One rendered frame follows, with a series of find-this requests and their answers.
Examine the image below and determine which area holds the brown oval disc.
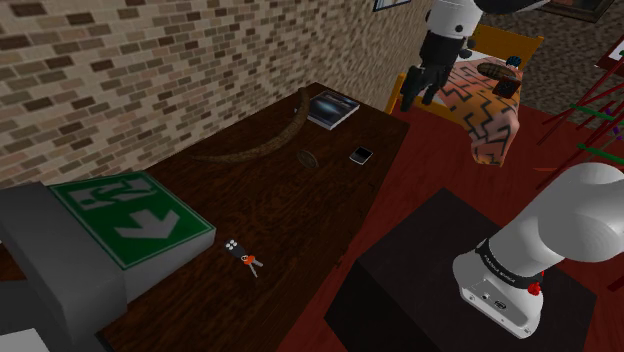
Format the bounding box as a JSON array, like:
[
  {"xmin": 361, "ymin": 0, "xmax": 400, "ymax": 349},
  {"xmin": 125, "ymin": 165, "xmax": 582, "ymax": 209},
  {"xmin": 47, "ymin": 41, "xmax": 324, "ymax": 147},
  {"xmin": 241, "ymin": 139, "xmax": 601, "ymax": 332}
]
[{"xmin": 296, "ymin": 148, "xmax": 320, "ymax": 170}]

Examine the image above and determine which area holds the long curved brown stick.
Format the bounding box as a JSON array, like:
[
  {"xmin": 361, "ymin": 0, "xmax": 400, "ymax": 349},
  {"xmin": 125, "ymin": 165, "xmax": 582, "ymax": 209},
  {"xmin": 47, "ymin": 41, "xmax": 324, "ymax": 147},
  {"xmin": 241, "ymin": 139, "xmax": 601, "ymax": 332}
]
[{"xmin": 190, "ymin": 86, "xmax": 312, "ymax": 165}]

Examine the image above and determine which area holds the grey block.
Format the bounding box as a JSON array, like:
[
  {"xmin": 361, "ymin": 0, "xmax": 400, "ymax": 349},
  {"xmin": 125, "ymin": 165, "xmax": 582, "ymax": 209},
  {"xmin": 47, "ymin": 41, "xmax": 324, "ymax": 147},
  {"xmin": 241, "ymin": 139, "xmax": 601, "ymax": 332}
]
[{"xmin": 0, "ymin": 182, "xmax": 129, "ymax": 348}]

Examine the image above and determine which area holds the red frame rack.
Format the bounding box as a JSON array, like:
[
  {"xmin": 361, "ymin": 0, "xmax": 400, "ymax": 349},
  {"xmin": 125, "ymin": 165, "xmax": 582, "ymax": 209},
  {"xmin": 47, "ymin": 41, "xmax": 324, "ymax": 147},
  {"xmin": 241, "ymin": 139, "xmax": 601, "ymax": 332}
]
[{"xmin": 533, "ymin": 34, "xmax": 624, "ymax": 192}]

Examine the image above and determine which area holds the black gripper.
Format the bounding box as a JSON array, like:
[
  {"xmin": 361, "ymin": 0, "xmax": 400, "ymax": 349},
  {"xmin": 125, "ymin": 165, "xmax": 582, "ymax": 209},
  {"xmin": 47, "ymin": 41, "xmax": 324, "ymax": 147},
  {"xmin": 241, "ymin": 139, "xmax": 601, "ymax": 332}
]
[{"xmin": 399, "ymin": 30, "xmax": 478, "ymax": 113}]

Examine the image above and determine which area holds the dark robot stand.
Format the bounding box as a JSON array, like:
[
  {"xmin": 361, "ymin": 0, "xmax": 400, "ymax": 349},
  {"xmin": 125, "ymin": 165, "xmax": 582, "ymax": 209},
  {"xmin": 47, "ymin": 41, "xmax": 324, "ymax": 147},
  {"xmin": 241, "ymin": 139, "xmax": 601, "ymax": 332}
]
[{"xmin": 323, "ymin": 187, "xmax": 599, "ymax": 352}]

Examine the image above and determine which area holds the green arrow sign box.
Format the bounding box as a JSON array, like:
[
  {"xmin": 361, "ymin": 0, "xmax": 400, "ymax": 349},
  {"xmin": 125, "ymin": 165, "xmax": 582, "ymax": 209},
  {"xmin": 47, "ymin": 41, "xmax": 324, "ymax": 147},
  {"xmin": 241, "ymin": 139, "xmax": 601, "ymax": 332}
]
[{"xmin": 48, "ymin": 170, "xmax": 217, "ymax": 304}]

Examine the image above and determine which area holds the dark blue book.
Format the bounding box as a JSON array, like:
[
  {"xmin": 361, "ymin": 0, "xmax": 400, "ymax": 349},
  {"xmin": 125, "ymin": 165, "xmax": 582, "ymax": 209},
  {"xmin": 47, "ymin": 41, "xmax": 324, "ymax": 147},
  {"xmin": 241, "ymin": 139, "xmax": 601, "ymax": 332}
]
[{"xmin": 306, "ymin": 89, "xmax": 361, "ymax": 132}]

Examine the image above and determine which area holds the dark wooden table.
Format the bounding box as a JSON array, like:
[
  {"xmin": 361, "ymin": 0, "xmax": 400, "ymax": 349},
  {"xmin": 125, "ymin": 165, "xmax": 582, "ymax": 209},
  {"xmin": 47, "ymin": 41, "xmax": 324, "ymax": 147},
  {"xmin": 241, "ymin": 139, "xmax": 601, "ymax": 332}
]
[{"xmin": 0, "ymin": 81, "xmax": 411, "ymax": 352}]

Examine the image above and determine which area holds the black key fob with keys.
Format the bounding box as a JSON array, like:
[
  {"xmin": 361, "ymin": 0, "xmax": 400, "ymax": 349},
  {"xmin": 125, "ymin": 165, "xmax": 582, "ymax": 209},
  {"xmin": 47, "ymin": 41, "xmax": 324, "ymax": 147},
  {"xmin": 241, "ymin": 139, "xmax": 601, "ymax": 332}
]
[{"xmin": 223, "ymin": 238, "xmax": 265, "ymax": 280}]

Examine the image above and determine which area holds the small black and white phone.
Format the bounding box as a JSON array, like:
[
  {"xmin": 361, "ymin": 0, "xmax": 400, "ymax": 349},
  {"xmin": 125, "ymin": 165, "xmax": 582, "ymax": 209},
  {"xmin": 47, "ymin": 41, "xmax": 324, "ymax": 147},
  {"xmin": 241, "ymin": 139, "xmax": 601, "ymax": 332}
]
[{"xmin": 348, "ymin": 145, "xmax": 375, "ymax": 166}]

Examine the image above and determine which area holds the dark framed wall picture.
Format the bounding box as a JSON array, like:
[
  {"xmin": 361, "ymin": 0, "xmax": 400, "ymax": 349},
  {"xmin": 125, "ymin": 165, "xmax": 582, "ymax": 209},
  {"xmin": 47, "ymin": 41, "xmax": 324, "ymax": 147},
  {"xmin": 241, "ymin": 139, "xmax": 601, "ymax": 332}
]
[{"xmin": 537, "ymin": 0, "xmax": 616, "ymax": 24}]

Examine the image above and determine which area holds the white flat block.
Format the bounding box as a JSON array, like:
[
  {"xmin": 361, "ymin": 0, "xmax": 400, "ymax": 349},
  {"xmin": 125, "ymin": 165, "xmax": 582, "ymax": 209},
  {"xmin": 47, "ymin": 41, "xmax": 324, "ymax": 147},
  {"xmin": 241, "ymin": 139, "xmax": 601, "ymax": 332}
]
[{"xmin": 0, "ymin": 327, "xmax": 51, "ymax": 352}]

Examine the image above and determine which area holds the yellow bed with orange blanket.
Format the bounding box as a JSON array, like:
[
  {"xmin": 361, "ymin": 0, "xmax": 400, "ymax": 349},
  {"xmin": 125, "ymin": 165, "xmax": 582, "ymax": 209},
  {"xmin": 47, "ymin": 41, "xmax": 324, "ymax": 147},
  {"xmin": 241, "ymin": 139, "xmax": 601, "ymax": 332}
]
[{"xmin": 383, "ymin": 23, "xmax": 546, "ymax": 168}]

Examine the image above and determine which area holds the blue framed wall picture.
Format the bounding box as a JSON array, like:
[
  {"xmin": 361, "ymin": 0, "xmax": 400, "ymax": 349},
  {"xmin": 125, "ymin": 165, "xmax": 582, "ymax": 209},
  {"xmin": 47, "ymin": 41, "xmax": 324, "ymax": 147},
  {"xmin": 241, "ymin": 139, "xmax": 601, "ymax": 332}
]
[{"xmin": 372, "ymin": 0, "xmax": 414, "ymax": 13}]

